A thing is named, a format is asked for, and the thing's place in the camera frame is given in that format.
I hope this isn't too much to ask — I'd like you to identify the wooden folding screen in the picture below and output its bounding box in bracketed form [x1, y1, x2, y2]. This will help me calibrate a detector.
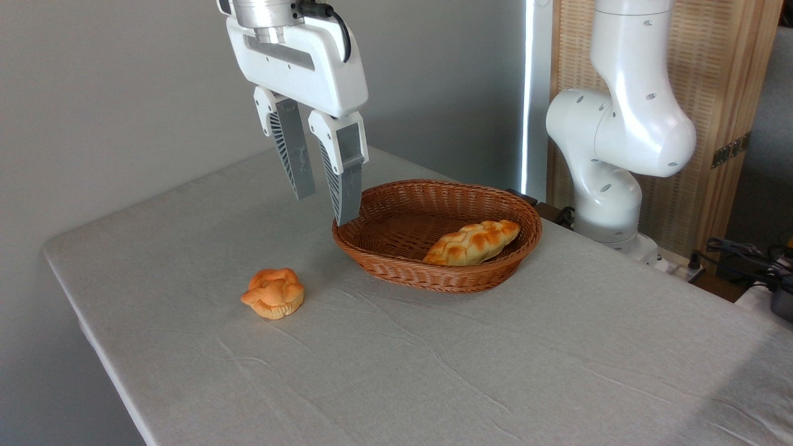
[548, 0, 785, 260]

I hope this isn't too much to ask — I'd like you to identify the white vertical pole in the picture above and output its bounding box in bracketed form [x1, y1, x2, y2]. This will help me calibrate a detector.
[522, 0, 554, 203]

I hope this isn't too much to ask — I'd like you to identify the metal screen hinge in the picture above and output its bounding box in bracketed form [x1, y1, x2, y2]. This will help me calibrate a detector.
[711, 132, 752, 169]

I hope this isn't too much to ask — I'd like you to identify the round knotted bread roll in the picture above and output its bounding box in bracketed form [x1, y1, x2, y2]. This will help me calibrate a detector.
[240, 268, 305, 320]

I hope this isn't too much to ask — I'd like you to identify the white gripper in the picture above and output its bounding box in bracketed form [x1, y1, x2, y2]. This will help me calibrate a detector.
[224, 14, 370, 227]

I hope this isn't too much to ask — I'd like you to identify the white power strip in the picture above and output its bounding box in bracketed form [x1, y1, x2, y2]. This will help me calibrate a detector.
[651, 248, 707, 283]

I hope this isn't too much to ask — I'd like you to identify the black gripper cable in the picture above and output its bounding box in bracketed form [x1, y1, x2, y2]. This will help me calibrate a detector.
[296, 0, 353, 63]

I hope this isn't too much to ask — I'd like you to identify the black cable bundle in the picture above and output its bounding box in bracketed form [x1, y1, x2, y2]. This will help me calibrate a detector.
[705, 237, 793, 292]

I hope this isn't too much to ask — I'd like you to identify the long braided bread loaf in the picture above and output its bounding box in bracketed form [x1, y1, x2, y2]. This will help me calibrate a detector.
[423, 219, 522, 267]

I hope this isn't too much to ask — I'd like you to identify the brown oval wicker basket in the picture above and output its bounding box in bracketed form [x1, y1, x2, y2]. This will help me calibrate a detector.
[331, 179, 543, 294]

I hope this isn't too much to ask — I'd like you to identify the grey tablecloth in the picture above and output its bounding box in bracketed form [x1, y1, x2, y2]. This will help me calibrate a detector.
[42, 146, 793, 446]

